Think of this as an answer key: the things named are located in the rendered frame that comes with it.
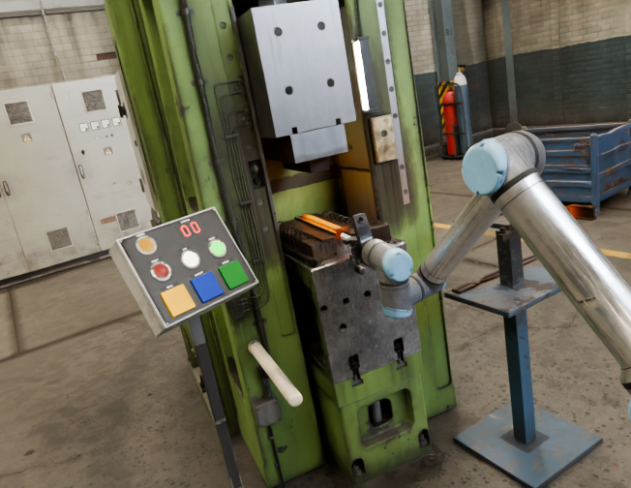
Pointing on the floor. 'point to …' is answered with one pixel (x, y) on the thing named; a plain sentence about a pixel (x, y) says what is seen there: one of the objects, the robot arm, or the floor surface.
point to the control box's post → (214, 400)
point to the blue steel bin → (588, 161)
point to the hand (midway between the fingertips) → (345, 232)
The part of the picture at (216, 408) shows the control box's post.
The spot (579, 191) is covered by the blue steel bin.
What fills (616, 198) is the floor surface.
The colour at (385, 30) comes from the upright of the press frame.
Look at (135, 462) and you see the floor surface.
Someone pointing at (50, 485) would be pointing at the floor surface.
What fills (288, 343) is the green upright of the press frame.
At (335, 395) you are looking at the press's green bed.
